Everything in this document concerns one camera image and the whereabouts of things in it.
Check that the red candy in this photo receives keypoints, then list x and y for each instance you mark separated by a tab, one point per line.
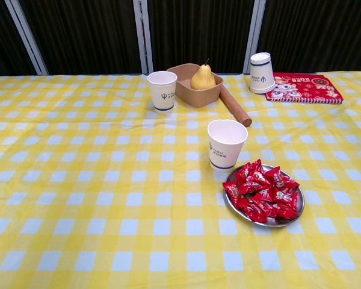
270	208
256	169
264	196
254	186
243	174
286	212
231	189
285	197
289	183
275	177
252	210

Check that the round metal plate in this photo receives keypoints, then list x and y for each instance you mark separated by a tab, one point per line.
278	224

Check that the white paper cup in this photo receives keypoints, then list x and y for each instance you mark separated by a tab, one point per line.
162	96
225	153

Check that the brown paper food box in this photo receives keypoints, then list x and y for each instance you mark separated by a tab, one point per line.
198	97

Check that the wooden rolling pin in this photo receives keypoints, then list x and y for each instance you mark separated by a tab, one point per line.
234	106

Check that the yellow pear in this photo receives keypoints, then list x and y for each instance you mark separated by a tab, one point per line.
202	79

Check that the white jar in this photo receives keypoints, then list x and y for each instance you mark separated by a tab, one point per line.
261	75

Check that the red spiral calendar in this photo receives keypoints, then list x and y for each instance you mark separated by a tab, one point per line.
313	88

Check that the grey partition post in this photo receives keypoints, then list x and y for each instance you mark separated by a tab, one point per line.
254	36
27	36
143	36

